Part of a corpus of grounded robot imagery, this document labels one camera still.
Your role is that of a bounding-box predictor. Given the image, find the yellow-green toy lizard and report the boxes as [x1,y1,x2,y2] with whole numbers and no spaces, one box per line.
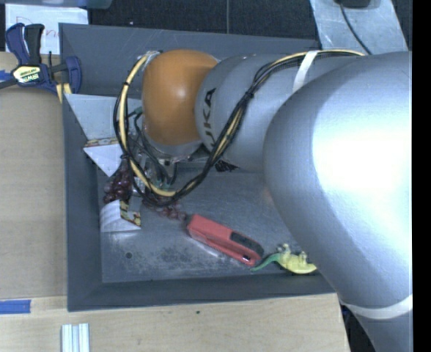
[251,243,318,276]

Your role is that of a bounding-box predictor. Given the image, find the brown cardboard board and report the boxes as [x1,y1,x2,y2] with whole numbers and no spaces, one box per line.
[0,61,69,301]

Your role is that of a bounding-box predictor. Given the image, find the dark red toy grapes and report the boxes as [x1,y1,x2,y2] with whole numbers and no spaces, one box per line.
[103,163,188,222]

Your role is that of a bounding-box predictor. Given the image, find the grey metal bin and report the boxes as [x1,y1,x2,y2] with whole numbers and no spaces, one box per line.
[58,23,341,312]

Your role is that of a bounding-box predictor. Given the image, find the red stapler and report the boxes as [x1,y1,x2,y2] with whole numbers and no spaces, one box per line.
[185,213,265,268]

